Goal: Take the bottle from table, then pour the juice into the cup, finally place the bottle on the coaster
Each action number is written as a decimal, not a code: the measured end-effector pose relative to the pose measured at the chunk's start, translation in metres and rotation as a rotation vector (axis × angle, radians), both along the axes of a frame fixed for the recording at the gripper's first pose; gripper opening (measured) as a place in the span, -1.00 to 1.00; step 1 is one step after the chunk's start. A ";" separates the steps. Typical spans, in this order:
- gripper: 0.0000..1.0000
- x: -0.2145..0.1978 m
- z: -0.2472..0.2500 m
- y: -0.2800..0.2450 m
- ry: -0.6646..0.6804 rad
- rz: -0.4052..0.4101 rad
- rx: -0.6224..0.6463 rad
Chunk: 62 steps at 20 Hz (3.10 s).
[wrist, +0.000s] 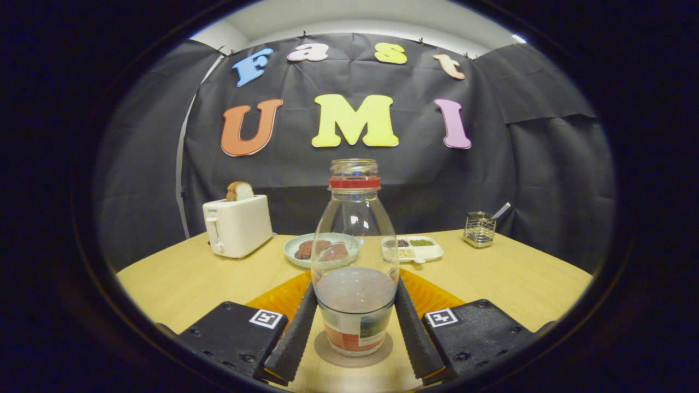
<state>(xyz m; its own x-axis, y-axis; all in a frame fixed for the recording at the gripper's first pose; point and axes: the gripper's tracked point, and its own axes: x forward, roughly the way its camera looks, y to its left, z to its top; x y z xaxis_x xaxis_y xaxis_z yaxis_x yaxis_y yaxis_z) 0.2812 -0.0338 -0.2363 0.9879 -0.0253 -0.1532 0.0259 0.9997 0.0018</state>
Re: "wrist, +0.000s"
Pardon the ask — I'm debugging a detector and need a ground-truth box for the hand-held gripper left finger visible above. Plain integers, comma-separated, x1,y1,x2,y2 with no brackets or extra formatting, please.
175,271,318,385

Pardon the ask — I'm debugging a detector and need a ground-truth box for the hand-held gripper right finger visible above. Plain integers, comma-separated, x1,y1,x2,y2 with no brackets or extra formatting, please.
394,269,555,383

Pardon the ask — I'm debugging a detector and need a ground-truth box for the round brown coaster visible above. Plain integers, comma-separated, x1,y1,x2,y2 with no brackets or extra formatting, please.
314,331,394,368

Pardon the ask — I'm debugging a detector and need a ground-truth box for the clear juice bottle red label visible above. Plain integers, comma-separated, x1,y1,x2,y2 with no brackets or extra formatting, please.
311,158,400,358

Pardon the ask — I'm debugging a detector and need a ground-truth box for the white divided condiment tray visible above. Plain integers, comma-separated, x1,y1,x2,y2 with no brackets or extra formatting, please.
381,235,444,264

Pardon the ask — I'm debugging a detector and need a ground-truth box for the brown meat piece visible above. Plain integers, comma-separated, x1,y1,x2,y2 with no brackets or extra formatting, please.
294,240,332,260
319,243,350,262

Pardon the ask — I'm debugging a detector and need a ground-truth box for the pale green plate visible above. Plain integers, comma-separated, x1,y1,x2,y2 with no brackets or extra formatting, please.
283,233,361,269

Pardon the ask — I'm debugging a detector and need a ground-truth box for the wooden table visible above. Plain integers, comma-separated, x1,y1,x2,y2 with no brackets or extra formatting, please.
116,229,594,392

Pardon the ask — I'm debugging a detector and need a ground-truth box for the white toaster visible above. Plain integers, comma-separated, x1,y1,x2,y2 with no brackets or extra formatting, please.
202,195,274,259

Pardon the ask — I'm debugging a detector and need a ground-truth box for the bread slice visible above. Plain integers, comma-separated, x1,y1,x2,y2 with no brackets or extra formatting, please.
226,181,255,202

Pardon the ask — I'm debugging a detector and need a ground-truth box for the black backdrop cloth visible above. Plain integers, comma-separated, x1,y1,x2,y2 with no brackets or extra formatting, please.
93,33,617,273

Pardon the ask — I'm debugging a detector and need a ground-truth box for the wire mesh utensil holder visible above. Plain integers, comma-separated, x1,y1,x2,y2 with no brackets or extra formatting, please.
463,211,496,249

